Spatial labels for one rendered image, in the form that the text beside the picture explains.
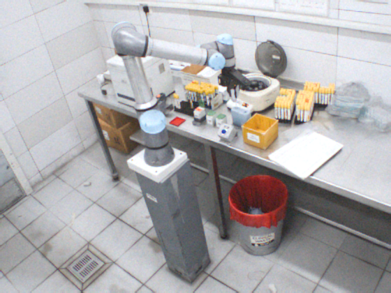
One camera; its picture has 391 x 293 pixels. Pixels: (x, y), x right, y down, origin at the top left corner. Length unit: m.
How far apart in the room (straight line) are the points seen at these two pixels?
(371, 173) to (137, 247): 1.65
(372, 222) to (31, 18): 2.88
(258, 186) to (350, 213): 0.60
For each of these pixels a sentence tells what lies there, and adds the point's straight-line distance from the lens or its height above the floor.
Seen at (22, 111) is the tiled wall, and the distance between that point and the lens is 3.34.
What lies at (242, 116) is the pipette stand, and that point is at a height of 0.96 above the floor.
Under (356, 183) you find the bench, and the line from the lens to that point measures 1.69.
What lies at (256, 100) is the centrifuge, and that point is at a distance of 2.06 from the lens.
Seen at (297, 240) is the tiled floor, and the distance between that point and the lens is 2.57.
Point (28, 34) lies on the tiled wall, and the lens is 3.26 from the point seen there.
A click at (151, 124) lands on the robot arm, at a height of 1.13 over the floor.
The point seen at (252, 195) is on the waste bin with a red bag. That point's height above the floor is 0.31.
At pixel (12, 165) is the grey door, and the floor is 0.34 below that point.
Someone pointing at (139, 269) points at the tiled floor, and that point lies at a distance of 2.57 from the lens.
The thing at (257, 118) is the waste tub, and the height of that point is 0.95.
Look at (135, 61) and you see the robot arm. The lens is 1.72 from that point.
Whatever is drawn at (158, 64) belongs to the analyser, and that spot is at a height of 1.11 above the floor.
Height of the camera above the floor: 2.02
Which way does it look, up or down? 36 degrees down
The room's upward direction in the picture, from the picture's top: 12 degrees counter-clockwise
